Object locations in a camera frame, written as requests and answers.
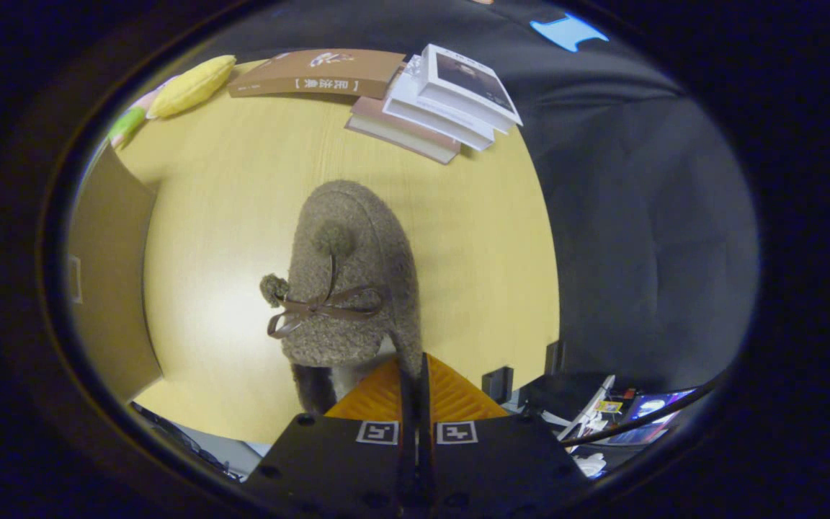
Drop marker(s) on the beige fabric storage box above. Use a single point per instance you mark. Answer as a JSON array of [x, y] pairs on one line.
[[109, 288]]

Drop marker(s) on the pinkish brown book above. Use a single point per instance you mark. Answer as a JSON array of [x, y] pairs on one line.
[[393, 130]]

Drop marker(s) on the purple printed packet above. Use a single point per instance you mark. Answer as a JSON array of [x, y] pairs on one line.
[[649, 407]]

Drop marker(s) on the brown fuzzy shoe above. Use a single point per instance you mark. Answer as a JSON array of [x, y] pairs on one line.
[[357, 205]]

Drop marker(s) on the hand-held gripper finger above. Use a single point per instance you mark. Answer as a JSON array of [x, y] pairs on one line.
[[424, 447], [408, 447]]

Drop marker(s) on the yellow plush toy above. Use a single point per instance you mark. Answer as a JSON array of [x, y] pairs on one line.
[[192, 86]]

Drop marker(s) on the small black block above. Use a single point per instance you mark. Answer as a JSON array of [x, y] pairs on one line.
[[498, 384], [555, 357]]

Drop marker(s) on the plain white book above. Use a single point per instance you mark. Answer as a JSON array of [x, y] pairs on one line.
[[415, 108]]

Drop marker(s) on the green and pink plush toy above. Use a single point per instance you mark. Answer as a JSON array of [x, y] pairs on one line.
[[125, 126]]

